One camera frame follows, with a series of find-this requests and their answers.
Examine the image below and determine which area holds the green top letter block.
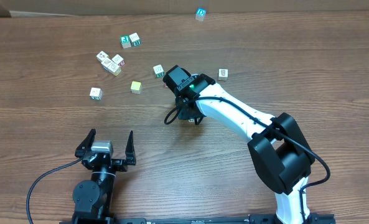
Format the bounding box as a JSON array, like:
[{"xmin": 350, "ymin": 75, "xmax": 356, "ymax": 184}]
[{"xmin": 120, "ymin": 35, "xmax": 131, "ymax": 49}]

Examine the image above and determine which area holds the plain picture block left cluster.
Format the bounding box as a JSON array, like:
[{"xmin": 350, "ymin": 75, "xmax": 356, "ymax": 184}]
[{"xmin": 96, "ymin": 51, "xmax": 109, "ymax": 62}]

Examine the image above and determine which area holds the blue side cluster block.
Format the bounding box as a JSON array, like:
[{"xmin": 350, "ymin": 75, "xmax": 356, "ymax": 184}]
[{"xmin": 101, "ymin": 58, "xmax": 113, "ymax": 70}]

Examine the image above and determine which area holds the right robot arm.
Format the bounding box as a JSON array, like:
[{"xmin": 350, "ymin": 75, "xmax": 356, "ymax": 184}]
[{"xmin": 163, "ymin": 65, "xmax": 315, "ymax": 223}]

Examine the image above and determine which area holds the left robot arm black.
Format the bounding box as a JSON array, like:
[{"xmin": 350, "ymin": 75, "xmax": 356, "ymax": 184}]
[{"xmin": 72, "ymin": 129, "xmax": 136, "ymax": 223}]

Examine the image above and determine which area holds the green J letter block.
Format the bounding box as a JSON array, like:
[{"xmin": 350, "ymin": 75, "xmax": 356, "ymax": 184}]
[{"xmin": 90, "ymin": 87, "xmax": 103, "ymax": 100}]

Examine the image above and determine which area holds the green R centre block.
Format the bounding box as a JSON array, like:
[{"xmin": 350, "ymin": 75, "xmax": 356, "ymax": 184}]
[{"xmin": 153, "ymin": 64, "xmax": 164, "ymax": 78}]

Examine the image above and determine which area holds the blue letter block far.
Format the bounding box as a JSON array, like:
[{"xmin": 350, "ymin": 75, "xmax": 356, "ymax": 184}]
[{"xmin": 195, "ymin": 8, "xmax": 207, "ymax": 21}]

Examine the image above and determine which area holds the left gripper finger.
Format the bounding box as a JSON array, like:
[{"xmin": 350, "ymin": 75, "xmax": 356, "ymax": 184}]
[
  {"xmin": 75, "ymin": 129, "xmax": 96, "ymax": 158},
  {"xmin": 125, "ymin": 131, "xmax": 136, "ymax": 166}
]

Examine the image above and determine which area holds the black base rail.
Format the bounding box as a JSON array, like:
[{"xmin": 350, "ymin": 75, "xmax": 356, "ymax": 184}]
[{"xmin": 59, "ymin": 213, "xmax": 337, "ymax": 224}]

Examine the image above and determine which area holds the wooden number two block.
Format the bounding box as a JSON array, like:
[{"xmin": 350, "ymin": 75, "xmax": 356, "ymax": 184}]
[{"xmin": 218, "ymin": 69, "xmax": 228, "ymax": 81}]

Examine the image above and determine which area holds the red side cluster block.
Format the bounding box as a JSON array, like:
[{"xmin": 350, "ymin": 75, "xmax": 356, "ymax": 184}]
[{"xmin": 112, "ymin": 54, "xmax": 125, "ymax": 67}]

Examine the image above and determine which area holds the yellow top number seven block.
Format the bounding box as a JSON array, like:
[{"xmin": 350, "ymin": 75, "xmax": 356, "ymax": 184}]
[{"xmin": 131, "ymin": 81, "xmax": 142, "ymax": 94}]

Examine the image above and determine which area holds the green R side block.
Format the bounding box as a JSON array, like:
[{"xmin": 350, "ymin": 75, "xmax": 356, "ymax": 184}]
[{"xmin": 129, "ymin": 32, "xmax": 141, "ymax": 47}]

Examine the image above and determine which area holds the yellow side cluster block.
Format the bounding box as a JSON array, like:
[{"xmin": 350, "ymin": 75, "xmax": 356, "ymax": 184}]
[{"xmin": 108, "ymin": 62, "xmax": 121, "ymax": 76}]

